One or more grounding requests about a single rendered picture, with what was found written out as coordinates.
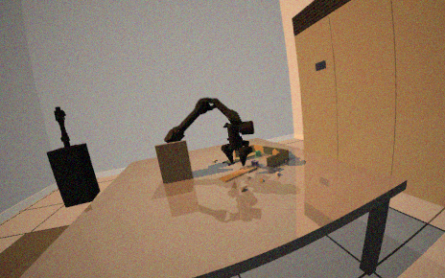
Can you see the pink and purple letter block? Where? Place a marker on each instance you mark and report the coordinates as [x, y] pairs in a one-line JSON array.
[[255, 163]]

